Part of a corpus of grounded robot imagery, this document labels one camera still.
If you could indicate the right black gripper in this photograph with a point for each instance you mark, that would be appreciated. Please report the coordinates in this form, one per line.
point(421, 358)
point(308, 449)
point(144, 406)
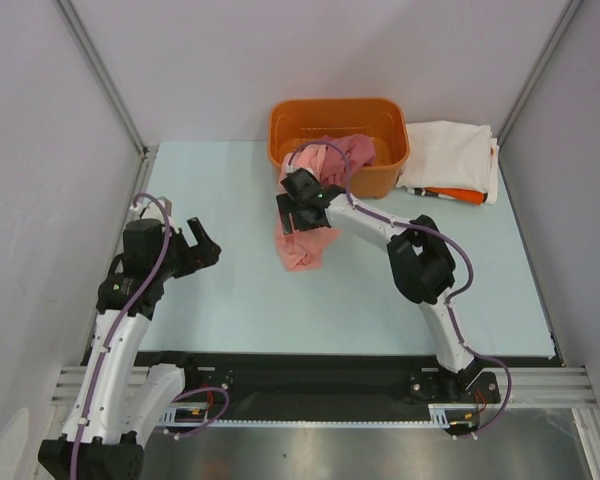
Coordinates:
point(287, 206)

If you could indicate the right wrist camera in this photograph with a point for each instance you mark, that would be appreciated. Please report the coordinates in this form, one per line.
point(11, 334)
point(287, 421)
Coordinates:
point(301, 186)

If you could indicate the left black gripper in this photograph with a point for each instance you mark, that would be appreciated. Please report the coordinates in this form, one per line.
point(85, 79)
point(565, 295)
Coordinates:
point(202, 255)

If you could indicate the dark pink t-shirt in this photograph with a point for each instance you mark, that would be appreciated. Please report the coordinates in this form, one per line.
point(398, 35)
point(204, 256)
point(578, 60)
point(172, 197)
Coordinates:
point(359, 150)

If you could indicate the aluminium frame rail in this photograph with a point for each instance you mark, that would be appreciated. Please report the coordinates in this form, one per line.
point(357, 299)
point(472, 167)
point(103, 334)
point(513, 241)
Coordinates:
point(532, 387)

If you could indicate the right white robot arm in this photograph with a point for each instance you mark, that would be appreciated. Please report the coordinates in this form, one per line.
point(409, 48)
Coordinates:
point(421, 263)

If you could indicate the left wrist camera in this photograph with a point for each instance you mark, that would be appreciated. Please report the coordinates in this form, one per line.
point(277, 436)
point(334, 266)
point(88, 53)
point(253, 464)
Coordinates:
point(143, 237)

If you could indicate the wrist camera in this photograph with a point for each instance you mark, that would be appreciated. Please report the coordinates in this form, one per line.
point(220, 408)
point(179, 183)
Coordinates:
point(143, 237)
point(301, 186)

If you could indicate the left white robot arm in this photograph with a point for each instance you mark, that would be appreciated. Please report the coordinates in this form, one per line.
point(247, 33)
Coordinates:
point(107, 429)

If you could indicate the orange plastic basket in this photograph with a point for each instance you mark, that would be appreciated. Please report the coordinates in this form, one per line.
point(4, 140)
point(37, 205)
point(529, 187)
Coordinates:
point(371, 132)

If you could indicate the white slotted cable duct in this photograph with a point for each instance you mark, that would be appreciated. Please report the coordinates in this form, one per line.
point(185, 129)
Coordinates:
point(437, 417)

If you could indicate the light pink t-shirt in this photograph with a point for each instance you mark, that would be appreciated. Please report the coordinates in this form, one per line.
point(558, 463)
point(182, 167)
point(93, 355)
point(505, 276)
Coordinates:
point(303, 250)

